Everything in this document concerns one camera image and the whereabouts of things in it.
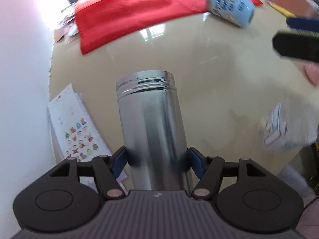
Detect stainless steel cup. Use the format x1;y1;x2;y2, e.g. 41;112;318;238
116;70;193;192

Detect clear glass cartoon cup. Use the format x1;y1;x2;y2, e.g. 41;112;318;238
259;97;318;152

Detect right hand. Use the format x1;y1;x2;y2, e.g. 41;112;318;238
304;63;319;87

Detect sticker sheet stack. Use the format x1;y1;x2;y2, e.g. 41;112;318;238
47;83;129;192

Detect blue printed mug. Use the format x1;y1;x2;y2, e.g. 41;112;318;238
206;0;255;27

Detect papers in corner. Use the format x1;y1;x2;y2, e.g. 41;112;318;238
53;3;78;43

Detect red cloth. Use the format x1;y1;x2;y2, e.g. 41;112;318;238
75;0;262;55

